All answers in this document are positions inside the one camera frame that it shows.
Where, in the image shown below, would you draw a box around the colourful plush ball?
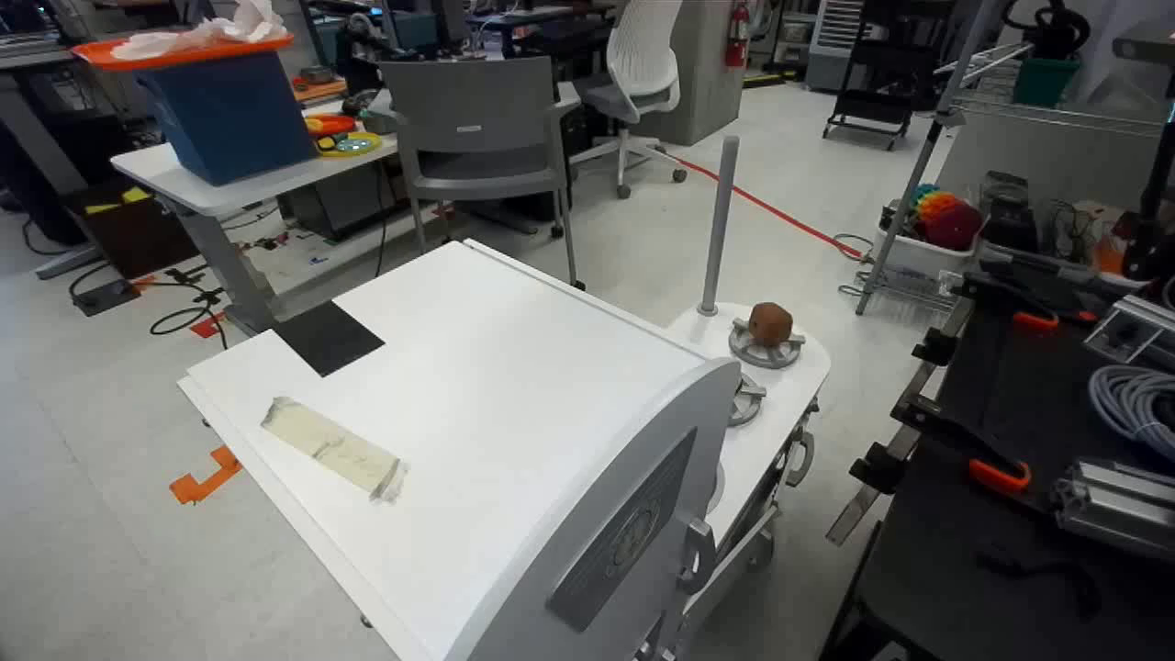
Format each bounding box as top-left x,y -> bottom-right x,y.
910,181 -> 988,255

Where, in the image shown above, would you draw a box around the white appliance cabinet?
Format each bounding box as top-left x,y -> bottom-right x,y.
176,234 -> 745,661

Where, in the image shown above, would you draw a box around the grey upright pole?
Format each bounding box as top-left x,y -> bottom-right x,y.
693,131 -> 745,320

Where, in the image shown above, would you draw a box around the brown ball toy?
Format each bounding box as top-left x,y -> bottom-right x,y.
745,299 -> 796,349

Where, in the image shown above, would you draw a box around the white side cart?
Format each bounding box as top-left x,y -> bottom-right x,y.
663,299 -> 834,622

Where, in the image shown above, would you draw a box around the grey chair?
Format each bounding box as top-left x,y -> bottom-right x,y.
379,50 -> 586,294

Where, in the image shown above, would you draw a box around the black square patch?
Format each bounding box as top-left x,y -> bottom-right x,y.
269,299 -> 390,382

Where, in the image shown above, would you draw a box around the white office chair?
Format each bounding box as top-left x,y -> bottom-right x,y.
573,0 -> 691,202

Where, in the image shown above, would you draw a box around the yellow and orange toys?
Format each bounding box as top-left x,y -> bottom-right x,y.
305,112 -> 390,162

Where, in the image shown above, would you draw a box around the red fire extinguisher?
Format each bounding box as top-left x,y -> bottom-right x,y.
724,0 -> 751,75

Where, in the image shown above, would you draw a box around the white plastic bin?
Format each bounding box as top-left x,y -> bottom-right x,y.
872,198 -> 985,283

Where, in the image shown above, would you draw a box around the metal tripod stand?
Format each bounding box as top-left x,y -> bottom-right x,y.
853,0 -> 998,320

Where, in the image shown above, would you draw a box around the white desk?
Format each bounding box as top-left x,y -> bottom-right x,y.
107,129 -> 427,338

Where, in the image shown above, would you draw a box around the black rolling cart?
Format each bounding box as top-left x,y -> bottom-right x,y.
819,0 -> 969,153

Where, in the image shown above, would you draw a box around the blue storage bin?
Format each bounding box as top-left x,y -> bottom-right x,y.
132,49 -> 319,190

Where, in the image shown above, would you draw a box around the glass jar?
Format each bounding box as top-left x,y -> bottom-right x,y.
976,168 -> 1040,251

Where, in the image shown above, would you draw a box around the black work table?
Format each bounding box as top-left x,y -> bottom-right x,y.
819,289 -> 1175,661

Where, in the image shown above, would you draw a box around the white crumpled cloth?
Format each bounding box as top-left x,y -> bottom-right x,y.
107,0 -> 291,61

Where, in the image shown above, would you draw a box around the black floor box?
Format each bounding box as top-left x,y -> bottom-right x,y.
66,273 -> 139,320

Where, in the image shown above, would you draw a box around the teal container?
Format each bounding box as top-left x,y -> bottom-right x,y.
1008,50 -> 1085,112

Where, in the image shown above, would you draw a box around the orange bin lid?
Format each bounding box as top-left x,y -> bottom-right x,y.
68,31 -> 298,78

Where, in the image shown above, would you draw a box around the white framed box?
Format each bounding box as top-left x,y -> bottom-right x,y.
1080,289 -> 1175,372

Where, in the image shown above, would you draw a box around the silver metal box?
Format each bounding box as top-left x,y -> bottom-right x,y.
1046,454 -> 1175,567

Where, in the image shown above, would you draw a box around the grey metal handle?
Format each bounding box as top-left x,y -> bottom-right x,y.
730,373 -> 771,429

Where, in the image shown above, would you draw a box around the orange floor cable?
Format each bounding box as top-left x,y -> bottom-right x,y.
663,143 -> 868,266

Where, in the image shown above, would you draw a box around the black floor cable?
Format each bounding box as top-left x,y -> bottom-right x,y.
148,262 -> 230,340

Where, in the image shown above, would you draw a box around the large orange handled clamp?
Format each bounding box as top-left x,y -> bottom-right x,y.
889,392 -> 1034,500

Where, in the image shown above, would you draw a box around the small orange handled clamp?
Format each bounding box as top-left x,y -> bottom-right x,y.
964,277 -> 1065,338

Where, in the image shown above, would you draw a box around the white cable coil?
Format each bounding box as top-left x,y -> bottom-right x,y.
1081,361 -> 1175,466

